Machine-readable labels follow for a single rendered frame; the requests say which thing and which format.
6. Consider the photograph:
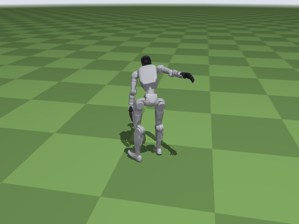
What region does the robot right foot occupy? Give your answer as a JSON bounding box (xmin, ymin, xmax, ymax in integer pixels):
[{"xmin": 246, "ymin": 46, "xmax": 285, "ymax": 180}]
[{"xmin": 153, "ymin": 147, "xmax": 162, "ymax": 154}]

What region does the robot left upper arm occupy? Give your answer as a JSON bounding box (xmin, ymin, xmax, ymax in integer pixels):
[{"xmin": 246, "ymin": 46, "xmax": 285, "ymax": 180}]
[{"xmin": 130, "ymin": 71, "xmax": 139, "ymax": 95}]

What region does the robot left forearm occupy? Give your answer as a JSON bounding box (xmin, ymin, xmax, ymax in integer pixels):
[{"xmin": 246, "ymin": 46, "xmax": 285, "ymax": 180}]
[{"xmin": 128, "ymin": 90, "xmax": 135, "ymax": 109}]

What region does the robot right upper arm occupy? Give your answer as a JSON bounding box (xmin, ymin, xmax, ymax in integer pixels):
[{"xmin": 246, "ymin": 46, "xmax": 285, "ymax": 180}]
[{"xmin": 156, "ymin": 65, "xmax": 174, "ymax": 77}]

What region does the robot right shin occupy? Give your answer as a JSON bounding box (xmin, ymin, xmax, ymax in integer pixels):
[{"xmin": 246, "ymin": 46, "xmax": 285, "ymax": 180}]
[{"xmin": 156, "ymin": 124, "xmax": 164, "ymax": 149}]

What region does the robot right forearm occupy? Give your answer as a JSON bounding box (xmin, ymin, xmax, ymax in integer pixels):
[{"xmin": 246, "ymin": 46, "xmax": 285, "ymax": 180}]
[{"xmin": 172, "ymin": 70, "xmax": 183, "ymax": 78}]

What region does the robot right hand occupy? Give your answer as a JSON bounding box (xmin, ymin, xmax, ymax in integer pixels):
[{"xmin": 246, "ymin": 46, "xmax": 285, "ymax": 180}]
[{"xmin": 180, "ymin": 72, "xmax": 194, "ymax": 83}]

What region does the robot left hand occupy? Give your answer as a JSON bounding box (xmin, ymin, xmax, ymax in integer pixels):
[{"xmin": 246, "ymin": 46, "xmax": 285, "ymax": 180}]
[{"xmin": 128, "ymin": 106, "xmax": 133, "ymax": 121}]

